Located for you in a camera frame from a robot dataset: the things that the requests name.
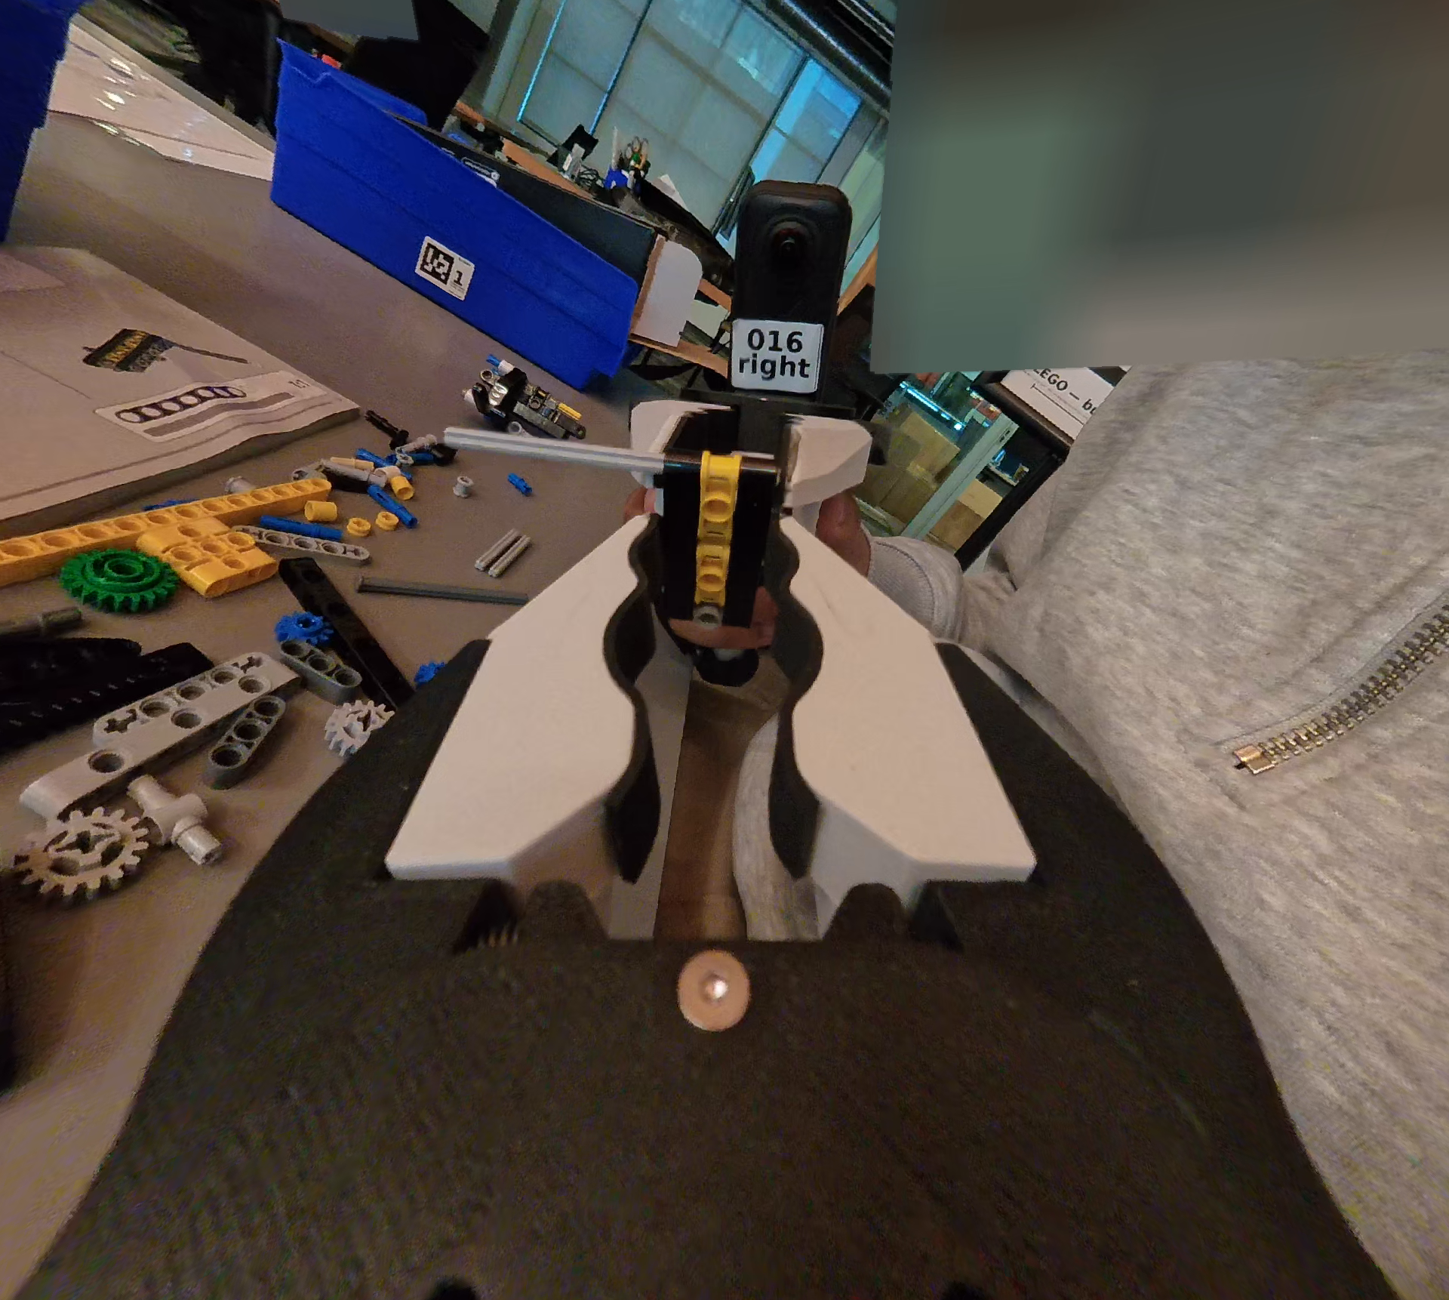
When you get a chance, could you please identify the stacked cardboard boxes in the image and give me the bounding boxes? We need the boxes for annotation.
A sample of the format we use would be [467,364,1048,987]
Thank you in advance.
[855,403,1021,563]

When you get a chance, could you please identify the white paper sheet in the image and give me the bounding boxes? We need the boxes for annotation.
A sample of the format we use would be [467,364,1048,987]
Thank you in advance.
[51,22,278,180]

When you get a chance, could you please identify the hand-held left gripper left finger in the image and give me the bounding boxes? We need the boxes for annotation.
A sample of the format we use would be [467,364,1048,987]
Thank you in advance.
[381,516,666,890]

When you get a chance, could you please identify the cluttered office desk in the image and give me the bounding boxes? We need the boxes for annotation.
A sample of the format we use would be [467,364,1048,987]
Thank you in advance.
[454,106,749,243]

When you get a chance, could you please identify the black yellow lego beam assembly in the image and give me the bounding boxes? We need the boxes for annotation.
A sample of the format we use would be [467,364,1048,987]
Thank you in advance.
[660,448,784,650]

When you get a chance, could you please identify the cardboard box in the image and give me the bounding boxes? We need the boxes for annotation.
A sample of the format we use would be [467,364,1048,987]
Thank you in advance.
[628,237,739,384]

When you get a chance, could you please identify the blue storage bin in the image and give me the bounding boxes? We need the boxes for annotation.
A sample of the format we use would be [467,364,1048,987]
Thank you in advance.
[0,0,92,243]
[272,39,641,394]

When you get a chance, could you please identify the lego instruction booklet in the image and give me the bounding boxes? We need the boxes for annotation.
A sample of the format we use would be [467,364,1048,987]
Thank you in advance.
[0,247,361,524]

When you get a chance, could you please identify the pile of loose lego pieces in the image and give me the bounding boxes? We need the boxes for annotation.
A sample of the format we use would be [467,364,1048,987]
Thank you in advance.
[0,405,591,905]

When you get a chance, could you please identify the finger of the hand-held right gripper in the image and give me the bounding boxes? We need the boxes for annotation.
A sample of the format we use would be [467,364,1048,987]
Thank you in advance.
[781,415,878,524]
[628,402,727,524]

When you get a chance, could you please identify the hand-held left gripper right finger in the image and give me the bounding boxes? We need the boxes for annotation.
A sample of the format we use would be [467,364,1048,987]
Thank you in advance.
[771,518,1040,925]

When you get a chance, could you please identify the person's right hand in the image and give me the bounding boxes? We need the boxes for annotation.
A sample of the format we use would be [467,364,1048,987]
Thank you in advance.
[623,486,875,662]

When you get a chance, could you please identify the small black lego assembly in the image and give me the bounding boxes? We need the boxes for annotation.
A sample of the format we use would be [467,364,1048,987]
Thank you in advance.
[462,357,584,440]

